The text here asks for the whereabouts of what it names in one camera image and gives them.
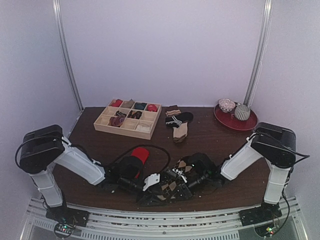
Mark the rolled dark patterned sock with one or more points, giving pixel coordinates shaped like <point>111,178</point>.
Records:
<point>135,114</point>

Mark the maroon striped sock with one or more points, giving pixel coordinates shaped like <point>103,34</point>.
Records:
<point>172,110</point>

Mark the rolled red white sock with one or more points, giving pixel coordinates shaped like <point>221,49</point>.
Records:
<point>152,108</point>

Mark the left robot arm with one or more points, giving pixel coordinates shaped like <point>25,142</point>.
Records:
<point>46,146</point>

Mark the beige green-toed sock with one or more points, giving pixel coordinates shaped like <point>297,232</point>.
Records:
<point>180,133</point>

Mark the rolled beige sock in box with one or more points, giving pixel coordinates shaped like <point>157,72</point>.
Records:
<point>128,104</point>

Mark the rolled purple orange sock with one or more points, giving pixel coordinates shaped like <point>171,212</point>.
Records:
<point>116,121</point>

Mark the striped ceramic mug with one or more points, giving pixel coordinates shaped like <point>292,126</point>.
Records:
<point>242,112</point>

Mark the black white-striped sock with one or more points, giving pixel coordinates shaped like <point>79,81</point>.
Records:
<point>175,121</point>

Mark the rolled teal sock in box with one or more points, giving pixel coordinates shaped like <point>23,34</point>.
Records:
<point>140,106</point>

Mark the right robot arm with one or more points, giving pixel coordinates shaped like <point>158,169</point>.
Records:
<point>273,143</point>

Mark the right aluminium frame post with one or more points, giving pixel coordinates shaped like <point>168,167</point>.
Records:
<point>260,51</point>

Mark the aluminium frame post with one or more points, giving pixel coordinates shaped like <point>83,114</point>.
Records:
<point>260,51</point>
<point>65,53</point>

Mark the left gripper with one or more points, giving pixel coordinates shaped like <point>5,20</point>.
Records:
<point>145,200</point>

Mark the rolled red sock in box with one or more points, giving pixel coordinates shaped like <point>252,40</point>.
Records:
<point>117,103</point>

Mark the red round tray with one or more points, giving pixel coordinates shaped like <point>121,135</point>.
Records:
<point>229,120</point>

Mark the rolled black striped sock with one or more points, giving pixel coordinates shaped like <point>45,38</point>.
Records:
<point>118,113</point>

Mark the wooden compartment organizer box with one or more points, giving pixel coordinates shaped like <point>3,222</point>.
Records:
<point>128,128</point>

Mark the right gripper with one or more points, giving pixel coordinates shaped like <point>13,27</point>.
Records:
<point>184,188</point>

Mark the brown beige argyle sock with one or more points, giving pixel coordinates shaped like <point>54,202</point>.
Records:
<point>184,164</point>

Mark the aluminium front rail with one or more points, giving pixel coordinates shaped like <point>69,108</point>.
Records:
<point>109,224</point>

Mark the left aluminium frame post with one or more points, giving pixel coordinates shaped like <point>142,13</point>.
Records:
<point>65,53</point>

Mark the patterned ceramic bowl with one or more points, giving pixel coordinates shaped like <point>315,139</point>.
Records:
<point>226,105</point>

